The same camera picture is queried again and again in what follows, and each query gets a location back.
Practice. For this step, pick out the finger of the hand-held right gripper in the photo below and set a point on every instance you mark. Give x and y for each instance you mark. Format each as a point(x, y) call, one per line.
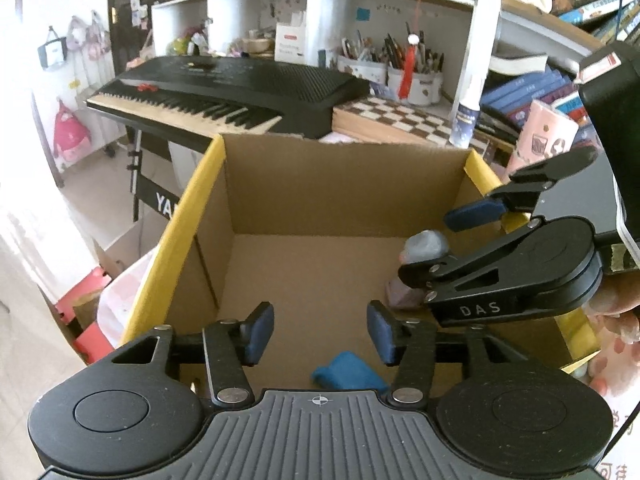
point(472, 215)
point(450, 272)

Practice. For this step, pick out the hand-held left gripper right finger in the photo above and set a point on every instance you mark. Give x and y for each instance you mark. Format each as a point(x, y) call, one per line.
point(382, 334)

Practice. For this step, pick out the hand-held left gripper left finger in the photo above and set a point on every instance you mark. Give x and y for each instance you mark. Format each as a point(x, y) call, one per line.
point(257, 334)

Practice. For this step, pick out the grey soft toy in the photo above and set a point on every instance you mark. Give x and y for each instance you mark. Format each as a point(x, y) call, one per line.
point(425, 245)

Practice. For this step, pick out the yellow-edged cardboard box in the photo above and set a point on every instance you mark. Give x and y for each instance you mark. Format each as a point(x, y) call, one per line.
point(310, 210)

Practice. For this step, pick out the pink soft toy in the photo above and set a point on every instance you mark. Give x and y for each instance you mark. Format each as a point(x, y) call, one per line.
point(400, 296)

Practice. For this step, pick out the pink plush toy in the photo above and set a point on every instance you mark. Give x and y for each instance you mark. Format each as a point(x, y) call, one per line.
point(617, 320)

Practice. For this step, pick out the white blue spray bottle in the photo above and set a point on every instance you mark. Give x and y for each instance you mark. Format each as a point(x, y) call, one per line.
point(464, 125)

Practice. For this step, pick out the pink printed box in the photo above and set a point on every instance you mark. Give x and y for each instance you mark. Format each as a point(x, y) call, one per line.
point(545, 135)

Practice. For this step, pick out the wooden chessboard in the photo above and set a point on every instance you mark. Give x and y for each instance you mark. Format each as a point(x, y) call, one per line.
point(400, 117)

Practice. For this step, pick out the white pen holder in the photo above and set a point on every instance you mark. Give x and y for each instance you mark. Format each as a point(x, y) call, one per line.
point(362, 71)
point(422, 90)

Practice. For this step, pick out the white plastic bag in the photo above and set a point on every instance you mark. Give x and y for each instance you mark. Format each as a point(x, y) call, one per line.
point(122, 300)

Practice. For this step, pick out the row of blue books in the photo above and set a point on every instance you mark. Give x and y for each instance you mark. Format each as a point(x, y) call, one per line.
point(530, 87)

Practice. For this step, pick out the white open book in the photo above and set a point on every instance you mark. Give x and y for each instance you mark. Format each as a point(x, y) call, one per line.
point(517, 62)

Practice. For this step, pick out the red tassel ornament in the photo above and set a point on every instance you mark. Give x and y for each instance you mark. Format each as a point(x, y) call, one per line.
point(407, 67)

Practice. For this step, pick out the red stool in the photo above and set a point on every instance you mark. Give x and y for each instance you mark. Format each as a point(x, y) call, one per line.
point(87, 300)

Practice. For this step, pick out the black keyboard stand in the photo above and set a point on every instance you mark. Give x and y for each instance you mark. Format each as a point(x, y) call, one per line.
point(150, 195)

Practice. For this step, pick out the blue sticky note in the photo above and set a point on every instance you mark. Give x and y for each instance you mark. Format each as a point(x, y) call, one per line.
point(363, 13)

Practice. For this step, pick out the white desk shelf unit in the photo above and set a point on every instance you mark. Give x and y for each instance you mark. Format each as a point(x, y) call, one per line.
point(330, 15)

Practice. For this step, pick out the white carton with red label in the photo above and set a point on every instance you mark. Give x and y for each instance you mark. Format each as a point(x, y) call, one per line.
point(290, 42)

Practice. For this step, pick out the black electronic keyboard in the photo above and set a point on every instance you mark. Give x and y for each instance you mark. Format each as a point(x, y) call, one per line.
point(260, 80)

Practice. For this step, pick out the beige bowl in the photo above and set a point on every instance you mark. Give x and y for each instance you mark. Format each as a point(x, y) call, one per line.
point(257, 46)

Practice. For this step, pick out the pink backpack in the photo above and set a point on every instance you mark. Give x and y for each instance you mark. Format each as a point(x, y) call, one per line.
point(70, 132)

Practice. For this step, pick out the green toy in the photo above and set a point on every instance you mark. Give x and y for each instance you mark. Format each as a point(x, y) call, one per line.
point(179, 46)

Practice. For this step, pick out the pink hanging bags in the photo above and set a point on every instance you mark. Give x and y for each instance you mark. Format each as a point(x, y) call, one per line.
point(90, 35)

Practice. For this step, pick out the white hanging bag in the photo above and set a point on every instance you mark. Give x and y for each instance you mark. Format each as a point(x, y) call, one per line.
point(52, 50)

